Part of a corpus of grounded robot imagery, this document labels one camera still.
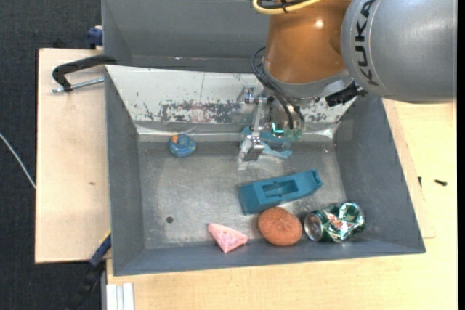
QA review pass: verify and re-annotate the black cylinder on white bracket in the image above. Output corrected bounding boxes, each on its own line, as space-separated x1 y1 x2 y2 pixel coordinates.
324 82 368 107

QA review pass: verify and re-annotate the orange-brown round sponge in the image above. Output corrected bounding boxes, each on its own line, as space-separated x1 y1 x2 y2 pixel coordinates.
257 206 304 248

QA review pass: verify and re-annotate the pink wedge sponge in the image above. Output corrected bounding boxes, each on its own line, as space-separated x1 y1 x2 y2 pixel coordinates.
206 222 250 254

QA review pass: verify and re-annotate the grey metal bin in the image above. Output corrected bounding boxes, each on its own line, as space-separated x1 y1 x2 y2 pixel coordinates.
100 0 426 277

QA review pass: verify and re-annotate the blue flat plastic piece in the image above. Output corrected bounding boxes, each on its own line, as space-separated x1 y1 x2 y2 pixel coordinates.
240 126 294 160

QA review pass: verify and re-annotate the crushed green drink can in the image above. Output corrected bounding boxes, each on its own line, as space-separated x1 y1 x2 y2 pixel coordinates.
303 201 367 243

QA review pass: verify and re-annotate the blue and yellow toy duck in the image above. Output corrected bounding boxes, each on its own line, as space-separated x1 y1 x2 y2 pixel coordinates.
167 134 198 158

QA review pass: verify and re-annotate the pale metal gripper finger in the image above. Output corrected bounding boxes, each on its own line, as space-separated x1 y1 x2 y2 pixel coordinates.
237 135 256 171
247 143 266 162

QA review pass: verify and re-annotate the blue plastic tape dispenser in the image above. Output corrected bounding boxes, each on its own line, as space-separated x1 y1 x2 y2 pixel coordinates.
237 168 324 216

